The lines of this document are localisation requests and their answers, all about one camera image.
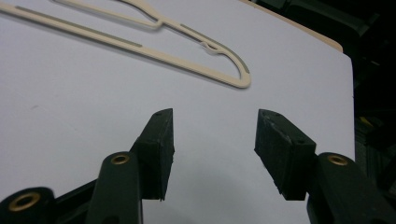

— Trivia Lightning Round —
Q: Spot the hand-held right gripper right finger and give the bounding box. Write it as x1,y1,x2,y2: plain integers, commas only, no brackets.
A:
254,108,396,224

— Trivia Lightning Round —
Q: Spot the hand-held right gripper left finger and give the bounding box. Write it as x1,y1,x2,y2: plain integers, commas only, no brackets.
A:
85,107,176,224

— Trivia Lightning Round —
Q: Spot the beige plastic clothes hanger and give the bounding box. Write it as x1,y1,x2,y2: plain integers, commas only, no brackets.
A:
0,0,252,90

